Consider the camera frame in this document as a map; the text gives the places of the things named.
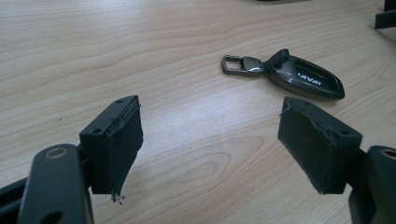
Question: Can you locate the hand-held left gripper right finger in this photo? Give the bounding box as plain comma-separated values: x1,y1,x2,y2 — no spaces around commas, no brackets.
277,95,363,195

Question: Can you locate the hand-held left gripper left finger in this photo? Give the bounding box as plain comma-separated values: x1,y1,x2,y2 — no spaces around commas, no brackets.
78,94,145,199

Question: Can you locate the dark grey car key fob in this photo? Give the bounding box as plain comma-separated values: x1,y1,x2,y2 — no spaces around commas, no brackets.
220,48,346,101

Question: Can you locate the dark object at table edge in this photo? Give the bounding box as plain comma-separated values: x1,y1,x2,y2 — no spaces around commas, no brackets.
255,0,312,5

